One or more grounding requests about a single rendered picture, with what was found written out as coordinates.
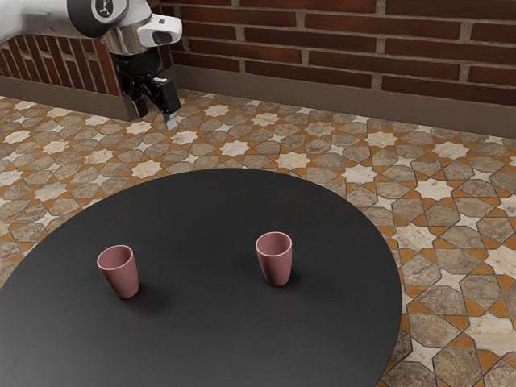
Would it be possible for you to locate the pink cup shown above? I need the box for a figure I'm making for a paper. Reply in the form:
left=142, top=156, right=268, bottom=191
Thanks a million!
left=255, top=231, right=293, bottom=288
left=96, top=244, right=140, bottom=300

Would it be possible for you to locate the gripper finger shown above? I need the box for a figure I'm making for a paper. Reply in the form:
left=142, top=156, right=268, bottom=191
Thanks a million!
left=145, top=74, right=182, bottom=131
left=134, top=94, right=150, bottom=119

